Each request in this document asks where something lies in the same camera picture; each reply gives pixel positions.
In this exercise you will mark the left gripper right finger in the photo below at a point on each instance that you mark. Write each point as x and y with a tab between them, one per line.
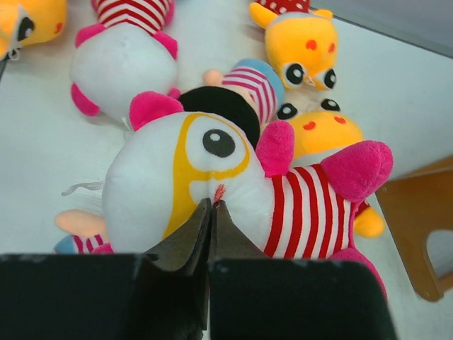
227	240

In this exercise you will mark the boy plush under left arm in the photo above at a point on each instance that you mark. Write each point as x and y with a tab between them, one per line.
86	233

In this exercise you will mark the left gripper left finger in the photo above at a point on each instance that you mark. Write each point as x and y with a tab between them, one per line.
178	299

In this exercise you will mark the white pink plush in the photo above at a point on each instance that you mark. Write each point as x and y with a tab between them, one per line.
175	158
125	53

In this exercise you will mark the wooden toy shelf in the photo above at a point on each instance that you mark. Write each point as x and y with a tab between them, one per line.
414	206

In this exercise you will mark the black hair boy plush centre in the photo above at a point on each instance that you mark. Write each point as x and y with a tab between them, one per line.
249	95

